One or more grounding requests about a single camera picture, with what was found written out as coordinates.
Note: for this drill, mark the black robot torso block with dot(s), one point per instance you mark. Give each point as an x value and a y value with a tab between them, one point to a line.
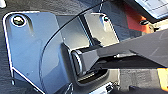
76	33

